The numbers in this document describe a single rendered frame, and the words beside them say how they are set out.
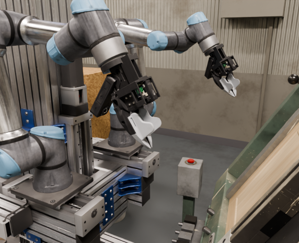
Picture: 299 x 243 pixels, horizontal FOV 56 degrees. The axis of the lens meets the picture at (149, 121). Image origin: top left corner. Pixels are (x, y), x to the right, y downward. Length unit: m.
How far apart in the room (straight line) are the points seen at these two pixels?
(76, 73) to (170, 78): 3.26
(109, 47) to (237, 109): 3.67
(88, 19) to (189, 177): 1.10
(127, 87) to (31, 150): 0.52
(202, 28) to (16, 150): 0.81
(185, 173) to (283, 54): 2.80
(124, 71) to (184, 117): 3.87
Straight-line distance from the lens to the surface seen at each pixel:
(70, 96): 1.28
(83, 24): 0.65
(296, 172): 0.79
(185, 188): 1.58
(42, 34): 0.96
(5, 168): 0.99
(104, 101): 0.65
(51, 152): 1.07
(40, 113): 1.31
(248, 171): 1.29
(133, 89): 0.59
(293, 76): 1.14
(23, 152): 1.01
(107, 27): 0.63
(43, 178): 1.12
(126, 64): 0.61
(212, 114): 4.30
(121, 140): 1.46
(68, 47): 0.69
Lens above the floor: 1.60
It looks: 17 degrees down
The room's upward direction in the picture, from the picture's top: straight up
